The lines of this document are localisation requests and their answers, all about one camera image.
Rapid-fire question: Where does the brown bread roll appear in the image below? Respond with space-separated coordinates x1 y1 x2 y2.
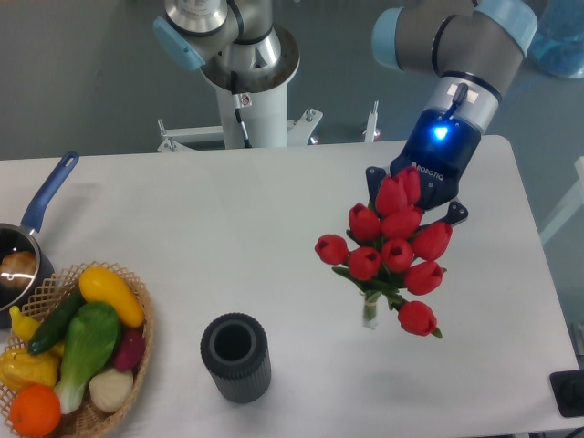
1 251 37 290

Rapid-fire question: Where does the green cucumber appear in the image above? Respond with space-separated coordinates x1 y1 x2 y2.
27 289 86 355

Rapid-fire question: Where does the blue translucent bag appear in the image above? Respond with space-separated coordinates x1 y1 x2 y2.
529 0 583 78

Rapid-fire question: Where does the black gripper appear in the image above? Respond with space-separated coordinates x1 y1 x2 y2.
365 109 481 229

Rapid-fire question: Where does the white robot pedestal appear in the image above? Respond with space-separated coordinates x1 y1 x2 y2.
153 17 323 151

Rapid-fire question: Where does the dark grey ribbed vase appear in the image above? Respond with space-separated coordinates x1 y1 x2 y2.
200 313 271 404

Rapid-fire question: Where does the red tulip bouquet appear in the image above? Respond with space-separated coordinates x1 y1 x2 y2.
315 166 453 338

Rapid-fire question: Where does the blue handled saucepan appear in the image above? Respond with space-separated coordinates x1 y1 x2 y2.
1 151 79 329

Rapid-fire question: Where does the white frame at right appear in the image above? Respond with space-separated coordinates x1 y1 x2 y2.
539 156 583 245

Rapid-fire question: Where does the black cable on pedestal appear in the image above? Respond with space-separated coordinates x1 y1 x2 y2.
229 70 253 149

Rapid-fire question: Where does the black device at edge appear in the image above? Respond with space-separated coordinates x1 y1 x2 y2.
549 370 583 418

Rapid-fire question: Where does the yellow bell pepper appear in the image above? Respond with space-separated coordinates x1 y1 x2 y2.
1 348 60 392

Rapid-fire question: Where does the white garlic bulb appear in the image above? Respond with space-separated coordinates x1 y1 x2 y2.
89 368 133 412

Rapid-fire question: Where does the yellow banana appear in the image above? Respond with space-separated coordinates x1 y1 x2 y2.
9 306 41 343

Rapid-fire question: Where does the green bok choy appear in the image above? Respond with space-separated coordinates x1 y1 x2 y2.
54 302 121 415

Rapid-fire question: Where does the yellow squash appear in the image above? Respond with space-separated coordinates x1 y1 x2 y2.
78 266 145 329

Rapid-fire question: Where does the orange fruit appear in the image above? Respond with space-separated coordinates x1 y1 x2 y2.
9 384 61 437

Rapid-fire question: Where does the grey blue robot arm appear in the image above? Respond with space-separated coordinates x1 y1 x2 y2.
153 1 537 225

